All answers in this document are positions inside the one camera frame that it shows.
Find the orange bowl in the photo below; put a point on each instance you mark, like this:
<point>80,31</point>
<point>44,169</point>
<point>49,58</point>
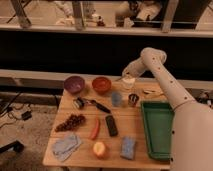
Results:
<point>101,85</point>

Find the red chili pepper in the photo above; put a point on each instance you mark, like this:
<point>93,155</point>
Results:
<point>96,129</point>

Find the black handled peeler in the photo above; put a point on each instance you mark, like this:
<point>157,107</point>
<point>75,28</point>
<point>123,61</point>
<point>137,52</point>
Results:
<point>80,103</point>

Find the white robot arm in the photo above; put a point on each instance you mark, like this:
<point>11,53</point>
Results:
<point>192,127</point>

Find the white paper cup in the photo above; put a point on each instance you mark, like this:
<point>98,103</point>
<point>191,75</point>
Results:
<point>128,83</point>

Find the blue plastic cup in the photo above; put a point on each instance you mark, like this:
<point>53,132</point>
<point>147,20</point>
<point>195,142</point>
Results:
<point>116,99</point>

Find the blue sponge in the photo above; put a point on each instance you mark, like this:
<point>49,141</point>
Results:
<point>127,148</point>

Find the small metal cup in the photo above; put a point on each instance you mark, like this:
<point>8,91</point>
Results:
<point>133,99</point>

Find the light blue cloth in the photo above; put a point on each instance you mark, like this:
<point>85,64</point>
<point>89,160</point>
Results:
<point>63,148</point>

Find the bunch of dark grapes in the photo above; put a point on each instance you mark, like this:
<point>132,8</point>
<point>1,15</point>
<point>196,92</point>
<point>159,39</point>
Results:
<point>71,123</point>

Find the peach fruit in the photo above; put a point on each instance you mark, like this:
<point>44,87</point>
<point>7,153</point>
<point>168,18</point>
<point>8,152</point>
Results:
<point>99,149</point>

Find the black rectangular bar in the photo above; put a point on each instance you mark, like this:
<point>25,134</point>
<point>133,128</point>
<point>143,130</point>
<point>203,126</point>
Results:
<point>112,128</point>

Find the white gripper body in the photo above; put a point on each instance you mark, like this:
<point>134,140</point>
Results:
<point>130,70</point>

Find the wooden spoon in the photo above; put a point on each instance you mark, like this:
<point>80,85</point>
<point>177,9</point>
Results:
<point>149,91</point>

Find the black power adapter with cable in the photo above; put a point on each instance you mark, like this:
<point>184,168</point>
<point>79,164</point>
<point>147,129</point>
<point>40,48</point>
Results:
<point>13,118</point>

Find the green plastic tray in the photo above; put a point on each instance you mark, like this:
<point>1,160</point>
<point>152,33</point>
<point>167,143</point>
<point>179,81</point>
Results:
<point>157,120</point>

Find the purple bowl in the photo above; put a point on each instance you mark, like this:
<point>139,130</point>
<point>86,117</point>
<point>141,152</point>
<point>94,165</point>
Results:
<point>74,84</point>

